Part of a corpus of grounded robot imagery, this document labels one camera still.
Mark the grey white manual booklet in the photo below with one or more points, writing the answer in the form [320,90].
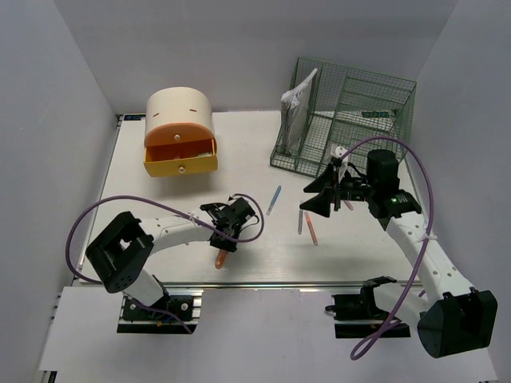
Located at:
[294,109]

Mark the blue highlighter pen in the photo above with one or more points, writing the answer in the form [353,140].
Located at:
[273,200]

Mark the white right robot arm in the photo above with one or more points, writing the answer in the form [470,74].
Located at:
[453,316]

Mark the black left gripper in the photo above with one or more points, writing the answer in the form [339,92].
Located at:
[230,246]

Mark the cream round drawer box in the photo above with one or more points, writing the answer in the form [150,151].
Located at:
[178,127]

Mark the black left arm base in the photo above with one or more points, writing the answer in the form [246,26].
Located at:
[173,314]

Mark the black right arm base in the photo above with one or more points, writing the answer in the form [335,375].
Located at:
[351,319]

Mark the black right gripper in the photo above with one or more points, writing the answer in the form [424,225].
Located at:
[320,203]

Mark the pink purple highlighter pen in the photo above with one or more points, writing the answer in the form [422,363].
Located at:
[349,205]

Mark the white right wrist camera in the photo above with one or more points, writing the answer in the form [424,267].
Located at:
[339,160]

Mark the orange highlighter pen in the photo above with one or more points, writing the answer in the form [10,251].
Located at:
[311,228]

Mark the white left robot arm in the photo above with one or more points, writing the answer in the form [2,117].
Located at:
[119,253]

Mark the green wire mesh organizer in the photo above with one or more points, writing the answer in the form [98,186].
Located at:
[347,107]

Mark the orange transparent correction tape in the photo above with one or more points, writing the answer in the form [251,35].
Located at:
[220,259]

